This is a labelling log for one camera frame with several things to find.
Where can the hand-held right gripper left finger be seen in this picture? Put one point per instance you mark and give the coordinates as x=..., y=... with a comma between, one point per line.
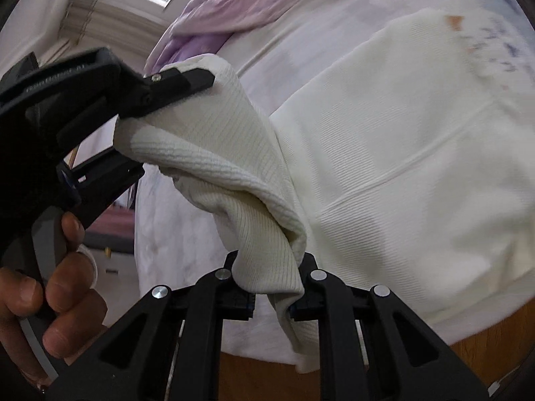
x=238, y=305

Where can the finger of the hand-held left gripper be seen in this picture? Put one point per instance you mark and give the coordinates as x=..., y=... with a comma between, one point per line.
x=113, y=175
x=175, y=85

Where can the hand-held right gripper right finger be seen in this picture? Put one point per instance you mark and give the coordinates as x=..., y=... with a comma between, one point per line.
x=305, y=310

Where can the white knit sweater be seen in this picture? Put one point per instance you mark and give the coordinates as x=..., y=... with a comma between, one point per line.
x=397, y=175

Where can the person's left hand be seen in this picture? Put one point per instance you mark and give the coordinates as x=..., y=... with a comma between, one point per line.
x=67, y=296

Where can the maroon cushioned bench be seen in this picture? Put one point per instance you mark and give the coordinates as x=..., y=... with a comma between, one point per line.
x=113, y=221

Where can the blue floral bed sheet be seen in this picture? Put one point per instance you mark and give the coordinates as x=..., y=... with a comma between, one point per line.
x=167, y=225

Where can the purple floral quilt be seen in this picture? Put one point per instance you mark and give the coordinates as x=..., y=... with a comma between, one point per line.
x=234, y=4

